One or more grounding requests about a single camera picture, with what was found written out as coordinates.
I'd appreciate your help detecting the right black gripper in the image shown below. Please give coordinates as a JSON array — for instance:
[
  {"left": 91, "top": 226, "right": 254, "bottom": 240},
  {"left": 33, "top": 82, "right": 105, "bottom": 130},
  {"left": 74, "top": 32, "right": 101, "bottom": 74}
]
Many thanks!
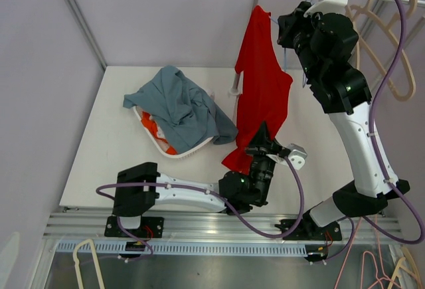
[{"left": 278, "top": 1, "right": 329, "bottom": 81}]

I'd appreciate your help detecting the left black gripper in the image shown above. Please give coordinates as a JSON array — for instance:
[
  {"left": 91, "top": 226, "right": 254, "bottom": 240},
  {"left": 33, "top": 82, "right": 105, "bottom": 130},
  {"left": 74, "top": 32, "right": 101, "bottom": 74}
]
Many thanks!
[{"left": 243, "top": 122, "right": 285, "bottom": 205}]

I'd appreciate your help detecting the red t shirt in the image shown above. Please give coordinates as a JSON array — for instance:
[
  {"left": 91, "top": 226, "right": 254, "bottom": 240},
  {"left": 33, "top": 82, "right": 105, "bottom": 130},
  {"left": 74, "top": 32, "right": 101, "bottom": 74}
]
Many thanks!
[{"left": 222, "top": 5, "right": 293, "bottom": 174}]

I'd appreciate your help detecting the blue grey t shirt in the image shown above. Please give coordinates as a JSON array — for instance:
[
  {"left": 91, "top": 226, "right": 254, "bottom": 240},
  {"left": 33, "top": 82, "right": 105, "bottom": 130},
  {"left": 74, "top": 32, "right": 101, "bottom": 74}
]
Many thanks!
[{"left": 123, "top": 65, "right": 238, "bottom": 154}]

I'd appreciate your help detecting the wooden hanger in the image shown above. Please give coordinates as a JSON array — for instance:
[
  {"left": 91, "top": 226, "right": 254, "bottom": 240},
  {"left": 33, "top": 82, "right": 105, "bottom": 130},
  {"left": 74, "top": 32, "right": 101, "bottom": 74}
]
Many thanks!
[
  {"left": 386, "top": 0, "right": 419, "bottom": 39},
  {"left": 345, "top": 0, "right": 424, "bottom": 102}
]

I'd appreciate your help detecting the orange t shirt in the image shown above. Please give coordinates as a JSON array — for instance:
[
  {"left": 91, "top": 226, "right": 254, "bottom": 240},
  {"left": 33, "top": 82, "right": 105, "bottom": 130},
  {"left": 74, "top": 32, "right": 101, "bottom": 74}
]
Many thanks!
[{"left": 141, "top": 111, "right": 177, "bottom": 155}]

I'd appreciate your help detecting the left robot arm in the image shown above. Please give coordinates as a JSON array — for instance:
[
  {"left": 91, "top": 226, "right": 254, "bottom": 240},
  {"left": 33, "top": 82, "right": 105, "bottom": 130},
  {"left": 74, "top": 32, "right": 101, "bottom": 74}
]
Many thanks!
[{"left": 112, "top": 122, "right": 291, "bottom": 237}]

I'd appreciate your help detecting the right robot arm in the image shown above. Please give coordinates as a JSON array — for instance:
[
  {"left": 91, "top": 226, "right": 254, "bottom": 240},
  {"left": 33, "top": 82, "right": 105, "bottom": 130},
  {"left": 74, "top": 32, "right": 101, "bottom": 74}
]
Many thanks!
[{"left": 277, "top": 1, "right": 410, "bottom": 239}]

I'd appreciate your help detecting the cream hanger on floor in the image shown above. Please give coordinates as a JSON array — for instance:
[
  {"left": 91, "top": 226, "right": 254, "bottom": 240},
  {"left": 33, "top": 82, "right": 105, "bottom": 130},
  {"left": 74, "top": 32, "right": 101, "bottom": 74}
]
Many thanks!
[{"left": 387, "top": 246, "right": 423, "bottom": 289}]

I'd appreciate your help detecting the cream hanger lower left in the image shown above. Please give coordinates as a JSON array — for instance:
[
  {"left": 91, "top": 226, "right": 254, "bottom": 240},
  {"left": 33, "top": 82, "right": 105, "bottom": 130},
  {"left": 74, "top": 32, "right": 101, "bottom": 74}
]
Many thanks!
[{"left": 72, "top": 238, "right": 106, "bottom": 289}]

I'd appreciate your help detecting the white plastic basket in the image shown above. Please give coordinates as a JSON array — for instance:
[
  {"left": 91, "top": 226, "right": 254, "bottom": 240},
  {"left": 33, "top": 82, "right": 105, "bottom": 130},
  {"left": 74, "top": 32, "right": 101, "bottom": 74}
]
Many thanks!
[{"left": 132, "top": 104, "right": 213, "bottom": 160}]

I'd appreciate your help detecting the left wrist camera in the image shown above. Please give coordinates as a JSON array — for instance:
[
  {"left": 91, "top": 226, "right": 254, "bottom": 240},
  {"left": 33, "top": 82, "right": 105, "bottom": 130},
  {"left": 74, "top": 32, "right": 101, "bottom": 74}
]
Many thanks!
[{"left": 267, "top": 144, "right": 307, "bottom": 170}]

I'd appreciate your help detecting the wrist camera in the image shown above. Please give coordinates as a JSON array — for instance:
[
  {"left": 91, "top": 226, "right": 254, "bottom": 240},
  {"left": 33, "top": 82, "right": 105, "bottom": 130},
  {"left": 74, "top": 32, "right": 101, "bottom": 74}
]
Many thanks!
[
  {"left": 304, "top": 0, "right": 348, "bottom": 17},
  {"left": 267, "top": 144, "right": 307, "bottom": 170}
]

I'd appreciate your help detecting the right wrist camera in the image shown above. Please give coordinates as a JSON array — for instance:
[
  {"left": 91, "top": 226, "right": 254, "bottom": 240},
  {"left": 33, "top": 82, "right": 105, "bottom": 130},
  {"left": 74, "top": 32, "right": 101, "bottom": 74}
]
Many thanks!
[{"left": 304, "top": 0, "right": 348, "bottom": 17}]

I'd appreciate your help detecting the aluminium mounting rail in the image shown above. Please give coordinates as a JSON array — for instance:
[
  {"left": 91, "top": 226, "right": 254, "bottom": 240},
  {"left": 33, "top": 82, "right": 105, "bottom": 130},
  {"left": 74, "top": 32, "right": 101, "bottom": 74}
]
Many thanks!
[{"left": 42, "top": 207, "right": 404, "bottom": 258}]

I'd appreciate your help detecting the pink wire hanger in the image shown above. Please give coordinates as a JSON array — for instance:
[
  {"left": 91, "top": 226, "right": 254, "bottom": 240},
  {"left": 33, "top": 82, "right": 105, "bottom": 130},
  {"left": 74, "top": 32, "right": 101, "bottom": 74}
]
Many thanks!
[{"left": 333, "top": 215, "right": 396, "bottom": 289}]

